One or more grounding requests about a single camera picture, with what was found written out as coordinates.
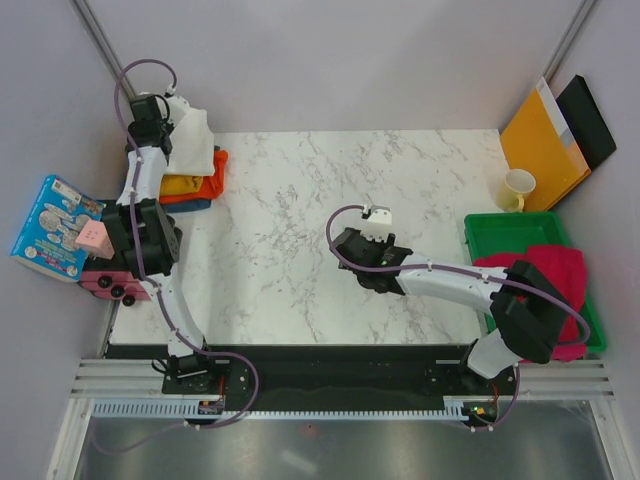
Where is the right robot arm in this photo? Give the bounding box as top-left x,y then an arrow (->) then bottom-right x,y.
332,228 -> 569,394

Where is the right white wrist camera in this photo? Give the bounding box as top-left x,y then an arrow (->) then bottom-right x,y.
360,205 -> 393,243

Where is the black and pink case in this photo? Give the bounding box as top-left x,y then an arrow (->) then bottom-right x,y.
78,200 -> 150,307

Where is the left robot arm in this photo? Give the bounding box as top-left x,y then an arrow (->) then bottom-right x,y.
102,94 -> 220,393

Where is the blue folded shirt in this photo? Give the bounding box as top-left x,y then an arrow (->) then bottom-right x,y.
163,199 -> 211,214

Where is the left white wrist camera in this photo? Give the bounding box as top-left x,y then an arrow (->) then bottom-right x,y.
164,94 -> 191,125

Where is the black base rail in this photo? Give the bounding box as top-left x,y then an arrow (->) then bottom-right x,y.
106,345 -> 516,410

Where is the white cable duct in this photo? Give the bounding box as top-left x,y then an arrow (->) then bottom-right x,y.
91,398 -> 470,421

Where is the orange envelope folder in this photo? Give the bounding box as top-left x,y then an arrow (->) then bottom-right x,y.
500,79 -> 591,212

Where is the white t shirt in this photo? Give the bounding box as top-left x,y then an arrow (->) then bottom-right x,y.
166,107 -> 215,177

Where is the black flat box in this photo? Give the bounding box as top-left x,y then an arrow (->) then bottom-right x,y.
556,75 -> 617,170

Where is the pink cube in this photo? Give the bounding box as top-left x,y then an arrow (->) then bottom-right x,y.
75,220 -> 115,260

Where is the mustard yellow folded shirt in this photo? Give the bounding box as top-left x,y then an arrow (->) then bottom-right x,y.
160,175 -> 204,197

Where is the blue printed box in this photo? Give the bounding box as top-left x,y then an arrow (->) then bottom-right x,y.
10,175 -> 105,283

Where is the yellow mug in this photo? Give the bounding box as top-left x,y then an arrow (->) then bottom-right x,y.
495,169 -> 536,213

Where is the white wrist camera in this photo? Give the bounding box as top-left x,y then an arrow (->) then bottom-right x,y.
360,205 -> 393,243
164,94 -> 191,125

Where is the magenta t shirt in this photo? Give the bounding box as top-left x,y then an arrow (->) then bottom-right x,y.
473,245 -> 587,363

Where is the orange folded shirt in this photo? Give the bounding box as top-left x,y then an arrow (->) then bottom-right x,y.
160,150 -> 229,204

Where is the green plastic tray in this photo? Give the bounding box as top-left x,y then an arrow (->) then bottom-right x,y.
464,211 -> 607,354

